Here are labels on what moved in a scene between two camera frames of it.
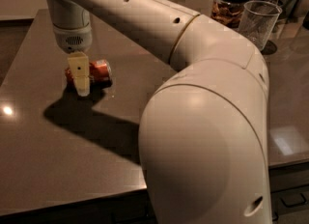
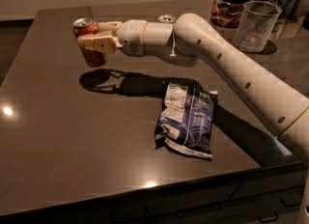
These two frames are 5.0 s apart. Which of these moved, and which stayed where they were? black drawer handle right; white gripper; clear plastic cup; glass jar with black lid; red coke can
Moved: red coke can; white gripper
Stayed: glass jar with black lid; clear plastic cup; black drawer handle right
